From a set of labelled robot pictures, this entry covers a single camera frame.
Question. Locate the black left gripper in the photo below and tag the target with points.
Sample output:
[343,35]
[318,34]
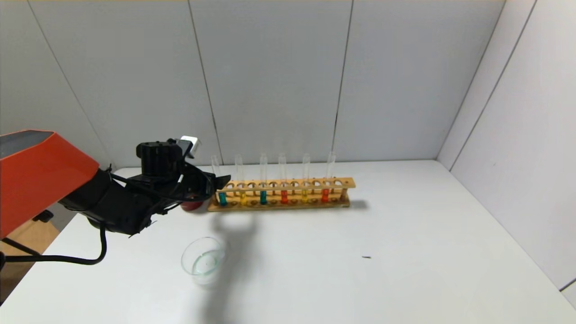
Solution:
[208,185]

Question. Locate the blue pigment glass test tube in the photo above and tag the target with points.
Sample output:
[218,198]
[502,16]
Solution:
[263,198]
[222,199]

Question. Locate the yellow pigment glass test tube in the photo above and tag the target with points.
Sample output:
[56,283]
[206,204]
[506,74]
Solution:
[305,196]
[243,198]

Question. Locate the red pigment glass test tube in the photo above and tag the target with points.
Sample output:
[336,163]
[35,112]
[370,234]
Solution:
[325,195]
[284,197]

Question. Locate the wooden test tube rack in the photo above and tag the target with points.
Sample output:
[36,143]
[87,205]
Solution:
[288,203]

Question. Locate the dark red plastic cup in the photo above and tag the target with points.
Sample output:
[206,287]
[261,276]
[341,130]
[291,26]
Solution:
[192,206]

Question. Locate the clear glass dish with spout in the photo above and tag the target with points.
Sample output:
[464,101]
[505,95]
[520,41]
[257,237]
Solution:
[204,263]

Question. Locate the white and grey wrist camera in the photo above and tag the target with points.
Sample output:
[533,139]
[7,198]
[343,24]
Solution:
[191,144]

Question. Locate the black metal stand frame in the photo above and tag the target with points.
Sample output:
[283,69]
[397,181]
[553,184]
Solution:
[42,216]

